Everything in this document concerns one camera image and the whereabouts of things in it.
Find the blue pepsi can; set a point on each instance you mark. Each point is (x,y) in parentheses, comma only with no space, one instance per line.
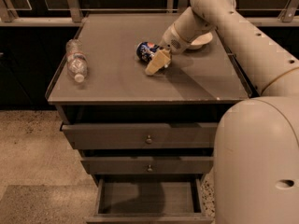
(146,51)

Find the white paper bowl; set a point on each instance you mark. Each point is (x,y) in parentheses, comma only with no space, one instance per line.
(200,41)

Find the bottom grey open drawer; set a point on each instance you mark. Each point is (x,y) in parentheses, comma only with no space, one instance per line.
(168,200)

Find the top grey drawer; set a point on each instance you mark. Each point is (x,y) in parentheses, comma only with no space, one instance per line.
(140,135)

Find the grey drawer cabinet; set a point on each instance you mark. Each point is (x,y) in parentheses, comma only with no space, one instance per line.
(198,86)

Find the clear plastic water bottle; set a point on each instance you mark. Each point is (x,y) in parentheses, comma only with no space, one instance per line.
(76,60)

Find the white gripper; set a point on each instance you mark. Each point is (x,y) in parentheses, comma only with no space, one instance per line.
(169,39)

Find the metal window railing frame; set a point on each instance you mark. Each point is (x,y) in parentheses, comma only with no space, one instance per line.
(259,12)

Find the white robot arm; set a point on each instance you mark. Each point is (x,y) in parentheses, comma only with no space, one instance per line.
(256,151)

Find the middle grey drawer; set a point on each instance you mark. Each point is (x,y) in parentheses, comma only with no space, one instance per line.
(147,165)

